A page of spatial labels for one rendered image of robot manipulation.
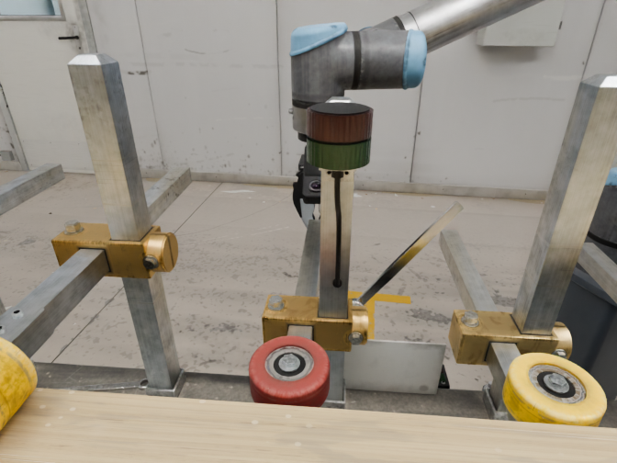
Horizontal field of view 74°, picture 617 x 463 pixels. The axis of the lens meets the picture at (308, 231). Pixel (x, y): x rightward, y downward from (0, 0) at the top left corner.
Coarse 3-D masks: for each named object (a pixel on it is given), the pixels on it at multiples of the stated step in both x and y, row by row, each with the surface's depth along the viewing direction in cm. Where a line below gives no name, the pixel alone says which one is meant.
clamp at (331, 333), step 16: (288, 304) 54; (304, 304) 54; (352, 304) 54; (272, 320) 52; (288, 320) 51; (304, 320) 51; (320, 320) 51; (336, 320) 51; (352, 320) 51; (272, 336) 53; (320, 336) 52; (336, 336) 52; (352, 336) 51
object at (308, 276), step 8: (312, 224) 77; (312, 232) 74; (312, 240) 71; (304, 248) 69; (312, 248) 69; (304, 256) 67; (312, 256) 67; (304, 264) 65; (312, 264) 65; (304, 272) 62; (312, 272) 62; (304, 280) 61; (312, 280) 61; (296, 288) 59; (304, 288) 59; (312, 288) 59; (304, 296) 57; (312, 296) 57; (288, 328) 51; (296, 328) 51; (304, 328) 51; (304, 336) 50
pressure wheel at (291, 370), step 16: (288, 336) 43; (256, 352) 41; (272, 352) 42; (288, 352) 42; (304, 352) 42; (320, 352) 41; (256, 368) 39; (272, 368) 40; (288, 368) 39; (304, 368) 40; (320, 368) 39; (256, 384) 38; (272, 384) 38; (288, 384) 38; (304, 384) 38; (320, 384) 38; (256, 400) 39; (272, 400) 37; (288, 400) 37; (304, 400) 37; (320, 400) 39
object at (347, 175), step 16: (320, 112) 35; (336, 112) 35; (352, 112) 35; (336, 144) 35; (336, 176) 38; (352, 176) 42; (336, 192) 40; (336, 208) 42; (336, 224) 44; (336, 240) 45; (336, 256) 47; (336, 272) 48
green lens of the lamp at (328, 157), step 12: (312, 144) 36; (324, 144) 36; (360, 144) 36; (312, 156) 37; (324, 156) 36; (336, 156) 36; (348, 156) 36; (360, 156) 36; (324, 168) 37; (336, 168) 36; (348, 168) 36
